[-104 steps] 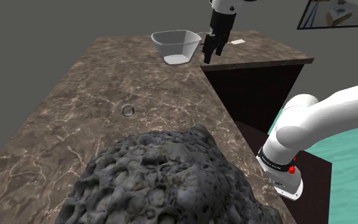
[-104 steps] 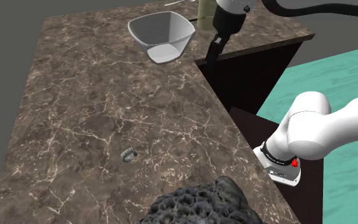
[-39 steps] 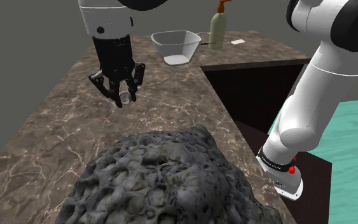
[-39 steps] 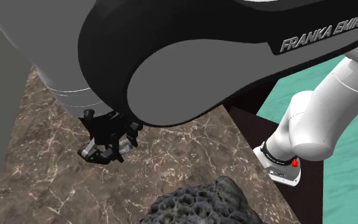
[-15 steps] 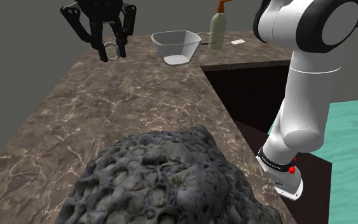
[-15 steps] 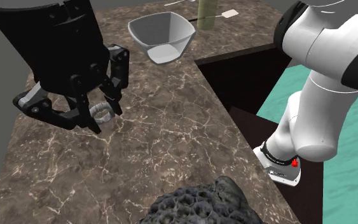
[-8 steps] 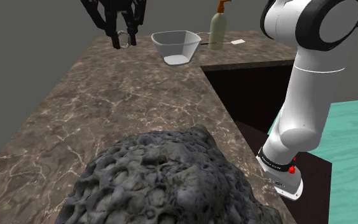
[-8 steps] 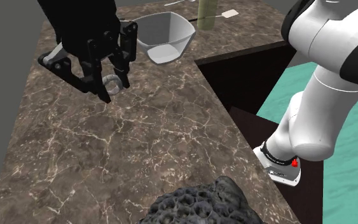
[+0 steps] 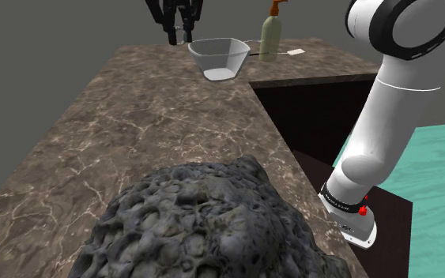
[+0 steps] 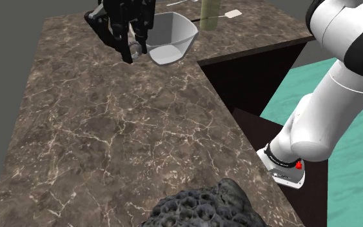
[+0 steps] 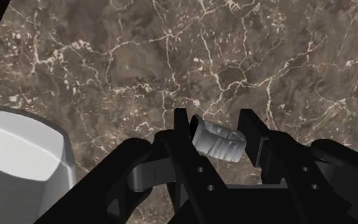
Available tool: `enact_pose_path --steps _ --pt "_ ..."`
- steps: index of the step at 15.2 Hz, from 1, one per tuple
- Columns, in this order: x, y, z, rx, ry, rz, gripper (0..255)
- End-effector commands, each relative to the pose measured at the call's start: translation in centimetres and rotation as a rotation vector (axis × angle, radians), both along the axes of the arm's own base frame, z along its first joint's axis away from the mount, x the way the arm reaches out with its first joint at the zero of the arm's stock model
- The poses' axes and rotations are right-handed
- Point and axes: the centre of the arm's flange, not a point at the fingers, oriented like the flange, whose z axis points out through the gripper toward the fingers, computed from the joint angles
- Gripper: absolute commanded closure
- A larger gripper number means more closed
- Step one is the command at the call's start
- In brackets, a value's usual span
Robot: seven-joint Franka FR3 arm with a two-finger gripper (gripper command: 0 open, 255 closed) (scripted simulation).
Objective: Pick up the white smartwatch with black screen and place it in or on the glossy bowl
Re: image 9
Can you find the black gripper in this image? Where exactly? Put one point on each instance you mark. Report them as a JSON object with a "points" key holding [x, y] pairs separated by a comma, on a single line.
{"points": [[176, 4]]}

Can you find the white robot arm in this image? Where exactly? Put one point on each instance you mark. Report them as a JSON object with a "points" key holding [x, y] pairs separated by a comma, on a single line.
{"points": [[391, 115]]}

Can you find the grey square bowl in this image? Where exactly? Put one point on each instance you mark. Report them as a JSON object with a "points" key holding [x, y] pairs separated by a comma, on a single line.
{"points": [[218, 57]]}

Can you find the green bottle with orange pump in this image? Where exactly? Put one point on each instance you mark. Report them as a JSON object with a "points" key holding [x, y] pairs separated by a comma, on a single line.
{"points": [[270, 38]]}

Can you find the dark grey lumpy rock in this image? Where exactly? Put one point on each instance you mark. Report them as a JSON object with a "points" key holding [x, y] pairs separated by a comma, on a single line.
{"points": [[206, 223]]}

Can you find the dark robot stand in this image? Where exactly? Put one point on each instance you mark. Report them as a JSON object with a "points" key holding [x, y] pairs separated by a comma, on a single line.
{"points": [[393, 231]]}

